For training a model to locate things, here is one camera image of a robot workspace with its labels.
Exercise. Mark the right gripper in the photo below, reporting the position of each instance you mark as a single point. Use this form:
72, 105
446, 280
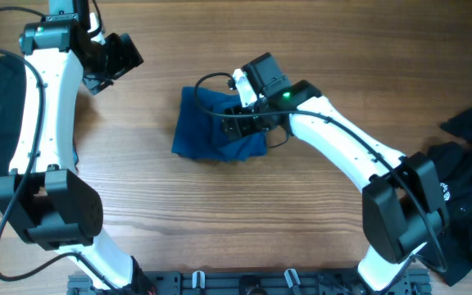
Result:
233, 127

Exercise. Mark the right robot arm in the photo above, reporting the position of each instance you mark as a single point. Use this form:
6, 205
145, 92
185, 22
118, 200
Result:
403, 208

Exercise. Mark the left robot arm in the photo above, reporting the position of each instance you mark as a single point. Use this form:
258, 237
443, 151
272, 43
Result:
42, 198

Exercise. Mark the black polo shirt right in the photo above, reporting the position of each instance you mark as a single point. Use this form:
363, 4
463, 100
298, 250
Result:
454, 166

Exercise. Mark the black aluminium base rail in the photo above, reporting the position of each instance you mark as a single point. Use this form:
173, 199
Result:
330, 281

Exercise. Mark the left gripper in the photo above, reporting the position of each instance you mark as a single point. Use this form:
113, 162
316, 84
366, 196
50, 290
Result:
97, 83

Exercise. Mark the blue polo shirt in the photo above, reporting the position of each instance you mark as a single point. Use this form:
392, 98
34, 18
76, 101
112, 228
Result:
199, 136

